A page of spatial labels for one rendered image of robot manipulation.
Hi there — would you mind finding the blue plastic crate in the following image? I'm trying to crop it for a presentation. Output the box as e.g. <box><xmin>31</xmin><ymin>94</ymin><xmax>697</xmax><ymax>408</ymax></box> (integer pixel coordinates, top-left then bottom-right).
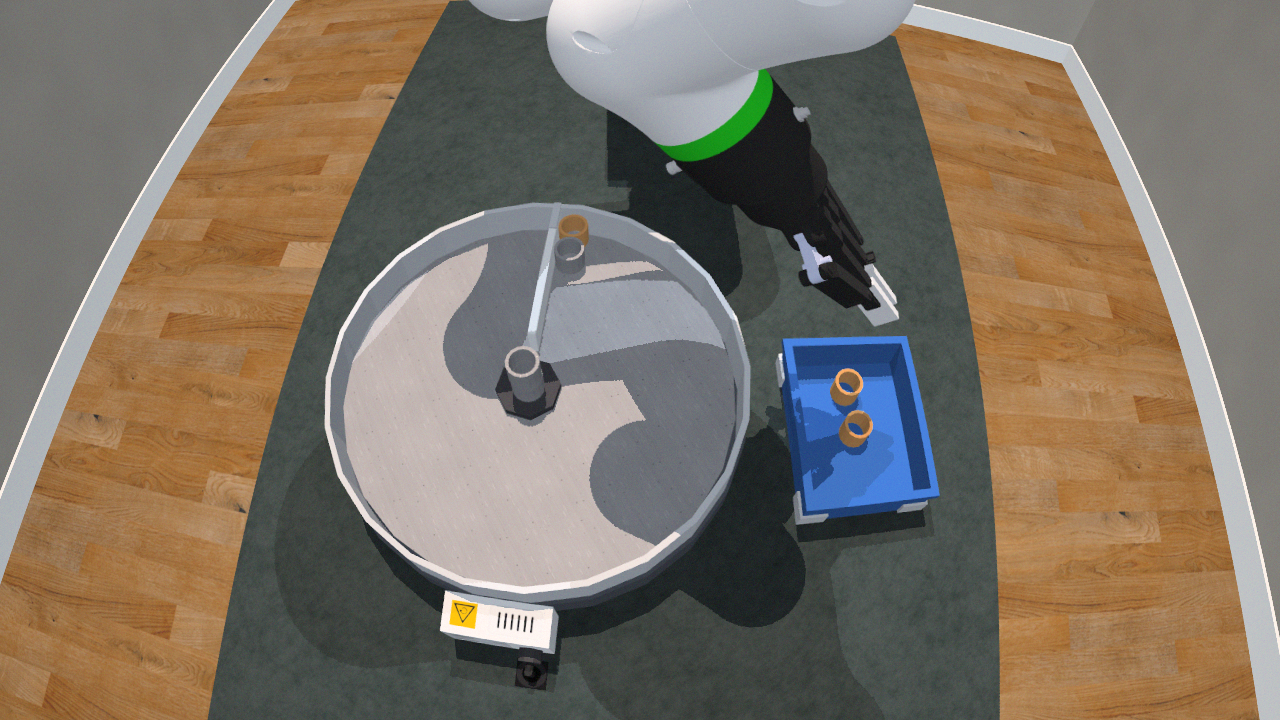
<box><xmin>774</xmin><ymin>336</ymin><xmax>940</xmax><ymax>525</ymax></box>

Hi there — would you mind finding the tan hollow cylinder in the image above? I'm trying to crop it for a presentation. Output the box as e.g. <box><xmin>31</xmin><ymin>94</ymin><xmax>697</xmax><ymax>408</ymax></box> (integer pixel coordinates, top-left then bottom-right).
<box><xmin>838</xmin><ymin>410</ymin><xmax>873</xmax><ymax>448</ymax></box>
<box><xmin>829</xmin><ymin>369</ymin><xmax>863</xmax><ymax>406</ymax></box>
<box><xmin>558</xmin><ymin>214</ymin><xmax>589</xmax><ymax>247</ymax></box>

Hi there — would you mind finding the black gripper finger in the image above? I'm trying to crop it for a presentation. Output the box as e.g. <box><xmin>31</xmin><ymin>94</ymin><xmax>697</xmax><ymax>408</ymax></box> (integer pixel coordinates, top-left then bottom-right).
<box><xmin>794</xmin><ymin>205</ymin><xmax>899</xmax><ymax>327</ymax></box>
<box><xmin>819</xmin><ymin>181</ymin><xmax>897</xmax><ymax>304</ymax></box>

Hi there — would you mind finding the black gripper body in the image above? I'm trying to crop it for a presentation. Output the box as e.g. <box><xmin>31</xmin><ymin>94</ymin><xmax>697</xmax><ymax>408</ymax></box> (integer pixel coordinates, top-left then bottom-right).
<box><xmin>737</xmin><ymin>145</ymin><xmax>832</xmax><ymax>251</ymax></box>

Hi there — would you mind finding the grey hollow cylinder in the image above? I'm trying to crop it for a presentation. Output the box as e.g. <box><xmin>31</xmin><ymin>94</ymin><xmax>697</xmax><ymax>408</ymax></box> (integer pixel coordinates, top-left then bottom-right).
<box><xmin>554</xmin><ymin>237</ymin><xmax>585</xmax><ymax>275</ymax></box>
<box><xmin>511</xmin><ymin>363</ymin><xmax>545</xmax><ymax>402</ymax></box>
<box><xmin>506</xmin><ymin>346</ymin><xmax>541</xmax><ymax>389</ymax></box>

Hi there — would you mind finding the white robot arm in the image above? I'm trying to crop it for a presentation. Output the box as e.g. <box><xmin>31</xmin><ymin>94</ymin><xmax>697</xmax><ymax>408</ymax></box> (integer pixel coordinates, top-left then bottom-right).
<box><xmin>468</xmin><ymin>0</ymin><xmax>915</xmax><ymax>205</ymax></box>

